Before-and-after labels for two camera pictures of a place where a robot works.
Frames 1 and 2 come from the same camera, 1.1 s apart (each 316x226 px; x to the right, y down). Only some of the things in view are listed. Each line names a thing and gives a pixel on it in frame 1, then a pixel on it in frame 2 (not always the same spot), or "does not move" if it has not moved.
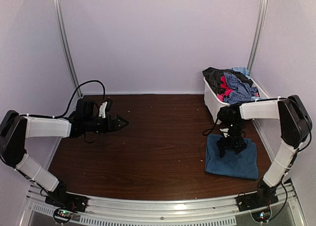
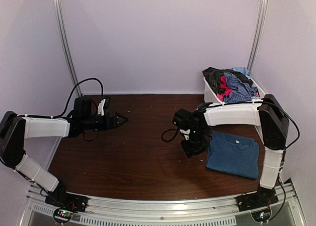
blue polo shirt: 244,165 does not move
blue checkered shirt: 241,91 does not move
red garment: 223,85 does not move
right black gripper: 223,145 to 190,152
